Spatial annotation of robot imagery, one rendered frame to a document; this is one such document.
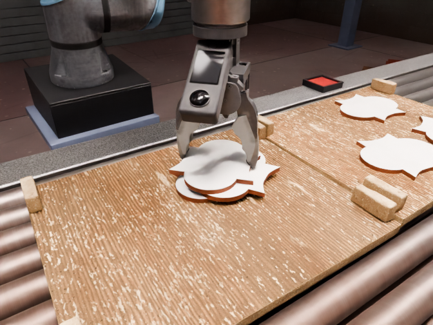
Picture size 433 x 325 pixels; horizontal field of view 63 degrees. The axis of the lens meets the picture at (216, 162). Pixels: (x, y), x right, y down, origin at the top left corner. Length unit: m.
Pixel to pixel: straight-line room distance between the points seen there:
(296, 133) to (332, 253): 0.31
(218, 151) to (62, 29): 0.47
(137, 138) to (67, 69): 0.26
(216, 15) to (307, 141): 0.32
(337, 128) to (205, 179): 0.33
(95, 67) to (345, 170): 0.60
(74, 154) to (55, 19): 0.32
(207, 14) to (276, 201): 0.26
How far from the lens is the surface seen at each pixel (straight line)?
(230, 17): 0.45
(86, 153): 0.70
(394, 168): 0.62
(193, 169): 0.52
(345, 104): 0.84
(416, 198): 0.58
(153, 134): 0.73
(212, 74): 0.44
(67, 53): 0.89
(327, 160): 0.62
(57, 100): 0.85
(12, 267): 0.51
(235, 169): 0.52
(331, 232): 0.48
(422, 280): 0.49
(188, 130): 0.52
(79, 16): 0.87
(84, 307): 0.40
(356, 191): 0.52
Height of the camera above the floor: 1.25
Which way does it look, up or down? 32 degrees down
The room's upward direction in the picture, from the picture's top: straight up
